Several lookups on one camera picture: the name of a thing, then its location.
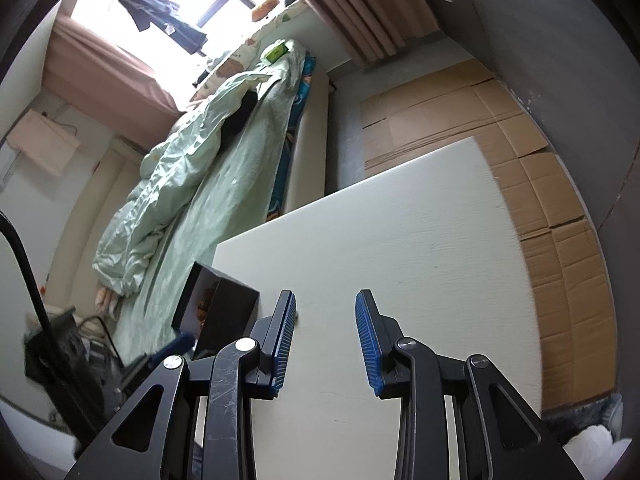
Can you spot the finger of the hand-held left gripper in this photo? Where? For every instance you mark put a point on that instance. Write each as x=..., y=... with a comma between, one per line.
x=170, y=347

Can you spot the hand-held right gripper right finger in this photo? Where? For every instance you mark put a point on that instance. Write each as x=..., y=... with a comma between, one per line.
x=364, y=340

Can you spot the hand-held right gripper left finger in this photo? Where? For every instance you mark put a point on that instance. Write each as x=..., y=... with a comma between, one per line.
x=285, y=340

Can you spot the pile of bead jewelry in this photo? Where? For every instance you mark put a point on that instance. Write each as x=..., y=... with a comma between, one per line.
x=205, y=305

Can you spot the black square box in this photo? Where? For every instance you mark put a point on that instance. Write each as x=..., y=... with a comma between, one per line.
x=230, y=310

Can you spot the pink pillow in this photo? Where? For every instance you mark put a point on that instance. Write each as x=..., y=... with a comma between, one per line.
x=106, y=299

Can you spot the white low table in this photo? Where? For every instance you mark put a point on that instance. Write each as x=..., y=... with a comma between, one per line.
x=400, y=240

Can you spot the light green bed blanket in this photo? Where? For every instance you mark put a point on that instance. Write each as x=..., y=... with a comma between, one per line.
x=215, y=210

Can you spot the light green duvet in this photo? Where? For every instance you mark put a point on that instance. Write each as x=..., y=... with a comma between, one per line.
x=165, y=185

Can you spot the beige bed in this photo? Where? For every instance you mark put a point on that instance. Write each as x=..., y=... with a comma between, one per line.
x=310, y=150

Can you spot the flattened cardboard sheets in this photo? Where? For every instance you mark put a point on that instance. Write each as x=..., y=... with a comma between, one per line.
x=550, y=240

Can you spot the beige hanging towel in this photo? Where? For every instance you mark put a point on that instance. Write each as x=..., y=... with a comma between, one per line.
x=45, y=142

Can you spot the black cloth item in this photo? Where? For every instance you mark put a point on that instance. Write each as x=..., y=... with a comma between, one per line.
x=237, y=120

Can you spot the grey shaggy rug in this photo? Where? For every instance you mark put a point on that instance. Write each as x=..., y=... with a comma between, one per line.
x=580, y=415

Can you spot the white cloth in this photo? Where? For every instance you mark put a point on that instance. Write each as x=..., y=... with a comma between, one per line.
x=597, y=442

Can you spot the patterned window seat cushion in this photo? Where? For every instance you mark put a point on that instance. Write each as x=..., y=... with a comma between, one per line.
x=235, y=60

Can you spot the green tissue pack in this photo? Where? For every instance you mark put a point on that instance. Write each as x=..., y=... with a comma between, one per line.
x=276, y=52

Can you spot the window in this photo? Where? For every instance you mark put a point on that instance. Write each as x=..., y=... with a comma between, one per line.
x=150, y=60

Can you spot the long dark hanging garment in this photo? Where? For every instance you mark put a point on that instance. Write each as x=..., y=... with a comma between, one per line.
x=170, y=22

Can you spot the orange plush toy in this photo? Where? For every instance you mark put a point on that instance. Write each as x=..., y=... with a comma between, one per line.
x=264, y=9

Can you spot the dark grey wardrobe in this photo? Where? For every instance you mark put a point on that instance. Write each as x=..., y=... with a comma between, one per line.
x=550, y=60

